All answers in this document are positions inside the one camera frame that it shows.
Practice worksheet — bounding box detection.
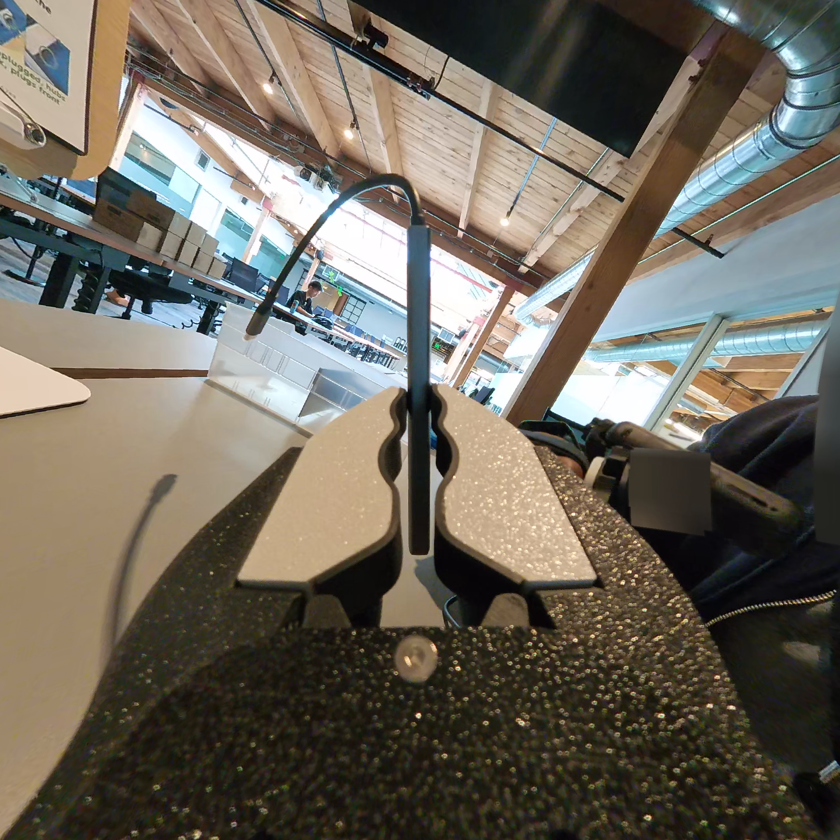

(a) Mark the long white office table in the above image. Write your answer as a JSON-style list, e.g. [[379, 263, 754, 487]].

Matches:
[[272, 302, 404, 368]]

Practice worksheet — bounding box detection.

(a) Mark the wooden top office desk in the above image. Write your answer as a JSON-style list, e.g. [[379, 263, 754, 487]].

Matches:
[[0, 190, 263, 336]]

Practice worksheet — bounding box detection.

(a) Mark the row of black office chairs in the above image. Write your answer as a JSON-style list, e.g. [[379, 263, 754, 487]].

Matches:
[[223, 256, 277, 296]]

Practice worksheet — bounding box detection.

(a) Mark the clear plastic bin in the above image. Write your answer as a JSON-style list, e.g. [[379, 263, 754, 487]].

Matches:
[[206, 305, 408, 427]]

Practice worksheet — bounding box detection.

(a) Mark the person's right forearm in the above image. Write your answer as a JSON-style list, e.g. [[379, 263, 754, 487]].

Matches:
[[686, 395, 821, 592]]

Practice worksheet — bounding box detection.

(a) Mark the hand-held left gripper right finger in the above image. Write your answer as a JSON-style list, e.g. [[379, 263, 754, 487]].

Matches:
[[428, 382, 598, 616]]

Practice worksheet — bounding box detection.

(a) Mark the black office chair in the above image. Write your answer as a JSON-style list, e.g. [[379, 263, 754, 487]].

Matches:
[[108, 269, 191, 322]]

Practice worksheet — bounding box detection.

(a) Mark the black hanging ceiling panel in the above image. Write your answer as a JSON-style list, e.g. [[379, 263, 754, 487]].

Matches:
[[351, 0, 689, 158]]

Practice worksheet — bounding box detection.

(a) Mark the printed instruction sheet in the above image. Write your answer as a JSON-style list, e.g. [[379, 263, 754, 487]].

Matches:
[[0, 0, 98, 155]]

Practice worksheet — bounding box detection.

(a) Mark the wooden support post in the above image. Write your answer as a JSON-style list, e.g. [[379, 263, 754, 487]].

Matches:
[[502, 20, 769, 421]]

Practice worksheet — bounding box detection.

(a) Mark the silver ventilation duct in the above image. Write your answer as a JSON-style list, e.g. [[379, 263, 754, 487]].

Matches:
[[584, 320, 829, 363], [515, 0, 840, 322]]

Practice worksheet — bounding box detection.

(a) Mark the stack of cardboard boxes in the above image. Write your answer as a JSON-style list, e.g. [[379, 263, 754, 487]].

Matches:
[[93, 190, 227, 280]]

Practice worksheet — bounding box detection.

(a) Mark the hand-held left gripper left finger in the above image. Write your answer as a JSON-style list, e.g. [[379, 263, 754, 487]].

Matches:
[[236, 384, 411, 616]]

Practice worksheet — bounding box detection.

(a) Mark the grey multiport hub black cable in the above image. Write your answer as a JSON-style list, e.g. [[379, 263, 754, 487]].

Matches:
[[245, 172, 434, 557]]

